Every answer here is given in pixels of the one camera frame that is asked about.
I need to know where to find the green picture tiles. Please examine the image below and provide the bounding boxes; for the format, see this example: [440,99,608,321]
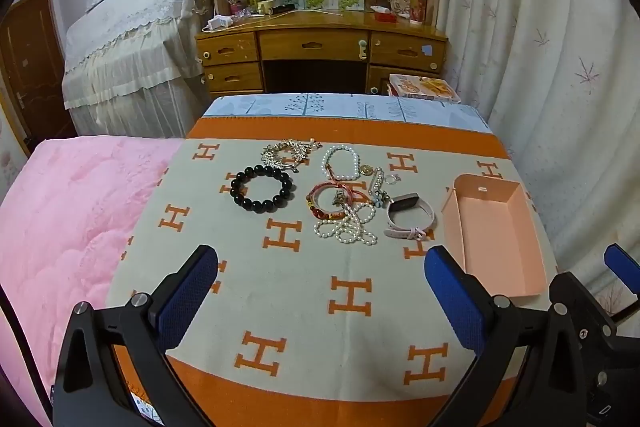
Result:
[278,0,363,11]

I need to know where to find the pink smartwatch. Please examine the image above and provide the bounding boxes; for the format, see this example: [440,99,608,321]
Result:
[383,192,437,242]

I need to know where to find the wooden desk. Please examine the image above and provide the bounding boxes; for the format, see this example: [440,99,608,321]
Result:
[194,9,449,97]

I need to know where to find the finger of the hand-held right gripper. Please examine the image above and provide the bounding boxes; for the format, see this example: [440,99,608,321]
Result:
[602,243,640,298]
[549,271,623,358]

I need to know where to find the white pearl necklace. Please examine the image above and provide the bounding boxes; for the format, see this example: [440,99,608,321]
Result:
[313,201,380,246]

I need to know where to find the black bead bracelet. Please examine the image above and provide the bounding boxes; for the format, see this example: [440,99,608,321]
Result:
[229,163,294,214]

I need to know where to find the beige orange patterned blanket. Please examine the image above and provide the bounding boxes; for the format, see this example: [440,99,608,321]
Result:
[107,116,561,427]

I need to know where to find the white pearl bracelet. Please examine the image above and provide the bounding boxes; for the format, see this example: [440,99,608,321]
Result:
[320,145,362,182]

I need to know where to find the silver chain jewelry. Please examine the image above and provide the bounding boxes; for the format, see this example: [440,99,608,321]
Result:
[261,137,322,173]

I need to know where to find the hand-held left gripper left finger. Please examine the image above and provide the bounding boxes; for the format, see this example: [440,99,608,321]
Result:
[52,245,219,427]

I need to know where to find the pink paper box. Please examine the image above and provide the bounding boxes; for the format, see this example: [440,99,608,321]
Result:
[440,173,547,297]

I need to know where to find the pink quilted blanket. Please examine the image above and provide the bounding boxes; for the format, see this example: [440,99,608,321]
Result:
[0,134,189,427]

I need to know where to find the brown wooden door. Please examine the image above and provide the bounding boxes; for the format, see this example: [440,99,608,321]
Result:
[0,0,77,142]

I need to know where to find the red string bracelet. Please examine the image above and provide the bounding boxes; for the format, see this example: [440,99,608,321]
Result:
[306,179,369,220]

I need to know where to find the orange printed flat box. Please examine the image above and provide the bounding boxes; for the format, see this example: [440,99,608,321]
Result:
[387,74,462,104]

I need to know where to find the white floral curtain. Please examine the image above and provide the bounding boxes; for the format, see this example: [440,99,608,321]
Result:
[434,0,640,323]

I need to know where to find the gold pendant with chain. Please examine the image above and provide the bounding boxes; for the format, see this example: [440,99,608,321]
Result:
[360,163,386,195]

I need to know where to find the light blue tree-print sheet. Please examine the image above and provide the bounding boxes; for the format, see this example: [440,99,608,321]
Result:
[202,92,494,134]

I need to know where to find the red amber bead bracelet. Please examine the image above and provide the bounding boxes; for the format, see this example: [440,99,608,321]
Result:
[308,199,354,224]

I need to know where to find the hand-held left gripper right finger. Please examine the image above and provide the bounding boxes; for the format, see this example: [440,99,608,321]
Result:
[424,245,589,427]

